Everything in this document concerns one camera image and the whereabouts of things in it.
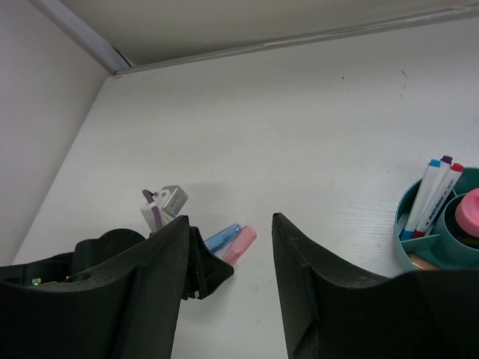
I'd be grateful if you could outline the blue correction tape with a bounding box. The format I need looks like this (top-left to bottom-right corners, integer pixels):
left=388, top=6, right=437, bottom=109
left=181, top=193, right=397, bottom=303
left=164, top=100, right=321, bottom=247
left=204, top=224, right=242, bottom=253

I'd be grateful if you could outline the teal round organizer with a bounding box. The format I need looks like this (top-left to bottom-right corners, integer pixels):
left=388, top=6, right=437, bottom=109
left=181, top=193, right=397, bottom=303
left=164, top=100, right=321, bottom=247
left=392, top=167, right=478, bottom=271

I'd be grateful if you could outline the orange correction tape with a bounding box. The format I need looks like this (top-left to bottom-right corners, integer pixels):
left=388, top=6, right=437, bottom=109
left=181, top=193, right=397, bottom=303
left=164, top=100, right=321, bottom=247
left=408, top=253, right=439, bottom=271

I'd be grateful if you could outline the blue cap pen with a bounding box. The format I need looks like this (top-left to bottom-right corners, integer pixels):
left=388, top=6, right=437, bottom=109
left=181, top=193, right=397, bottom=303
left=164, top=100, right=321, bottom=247
left=399, top=159, right=441, bottom=240

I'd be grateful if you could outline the red cap pen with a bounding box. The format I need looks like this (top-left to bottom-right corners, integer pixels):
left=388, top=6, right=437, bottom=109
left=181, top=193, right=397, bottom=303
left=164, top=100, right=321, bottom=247
left=412, top=163, right=464, bottom=239

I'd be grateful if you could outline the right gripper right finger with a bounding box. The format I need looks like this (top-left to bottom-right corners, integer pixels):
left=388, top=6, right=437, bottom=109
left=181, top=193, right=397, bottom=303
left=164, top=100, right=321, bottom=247
left=272, top=213, right=478, bottom=358

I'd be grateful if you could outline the purple cap pen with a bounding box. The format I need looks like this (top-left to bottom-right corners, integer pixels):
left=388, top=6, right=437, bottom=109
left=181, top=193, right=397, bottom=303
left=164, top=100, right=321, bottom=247
left=431, top=155, right=453, bottom=194

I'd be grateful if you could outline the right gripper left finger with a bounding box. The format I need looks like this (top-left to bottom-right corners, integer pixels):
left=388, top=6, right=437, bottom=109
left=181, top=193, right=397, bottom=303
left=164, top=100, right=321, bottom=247
left=1, top=216, right=189, bottom=358

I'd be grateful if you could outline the pink correction tape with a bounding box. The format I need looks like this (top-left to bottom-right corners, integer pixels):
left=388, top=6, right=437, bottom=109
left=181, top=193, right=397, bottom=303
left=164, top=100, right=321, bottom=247
left=222, top=226, right=257, bottom=266

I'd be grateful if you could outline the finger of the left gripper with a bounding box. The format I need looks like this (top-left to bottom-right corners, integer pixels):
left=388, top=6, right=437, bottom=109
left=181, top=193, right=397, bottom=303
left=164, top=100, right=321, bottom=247
left=182, top=227, right=234, bottom=300

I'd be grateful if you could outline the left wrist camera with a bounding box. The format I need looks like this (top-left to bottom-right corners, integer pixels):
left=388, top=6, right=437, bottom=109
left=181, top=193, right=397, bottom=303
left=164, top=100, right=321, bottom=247
left=140, top=185, right=189, bottom=235

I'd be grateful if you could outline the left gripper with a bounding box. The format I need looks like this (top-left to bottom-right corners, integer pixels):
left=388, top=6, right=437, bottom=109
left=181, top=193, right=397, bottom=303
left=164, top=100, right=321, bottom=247
left=1, top=229, right=145, bottom=284

